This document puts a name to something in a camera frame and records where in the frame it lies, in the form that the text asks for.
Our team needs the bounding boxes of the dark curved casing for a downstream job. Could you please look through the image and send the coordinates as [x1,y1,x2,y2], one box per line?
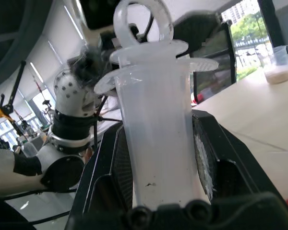
[0,0,55,93]

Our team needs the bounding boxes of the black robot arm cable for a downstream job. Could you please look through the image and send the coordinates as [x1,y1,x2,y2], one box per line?
[3,188,78,200]

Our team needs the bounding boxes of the clear plastic measuring cup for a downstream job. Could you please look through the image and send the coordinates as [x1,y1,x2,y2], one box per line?
[264,45,288,84]

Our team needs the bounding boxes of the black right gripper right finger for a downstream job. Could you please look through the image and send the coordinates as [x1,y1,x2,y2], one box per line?
[191,110,288,211]

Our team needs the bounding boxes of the translucent white plastic syringe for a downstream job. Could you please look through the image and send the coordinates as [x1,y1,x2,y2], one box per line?
[94,0,219,209]

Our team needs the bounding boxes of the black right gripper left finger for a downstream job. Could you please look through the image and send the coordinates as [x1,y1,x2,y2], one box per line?
[66,124,135,230]

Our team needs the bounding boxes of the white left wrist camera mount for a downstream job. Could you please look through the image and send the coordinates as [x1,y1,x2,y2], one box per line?
[53,69,104,117]

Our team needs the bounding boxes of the black mesh office chair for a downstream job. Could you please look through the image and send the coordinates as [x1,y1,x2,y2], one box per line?
[174,11,237,103]

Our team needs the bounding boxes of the black tripod stand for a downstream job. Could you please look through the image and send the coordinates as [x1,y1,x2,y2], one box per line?
[0,61,27,144]

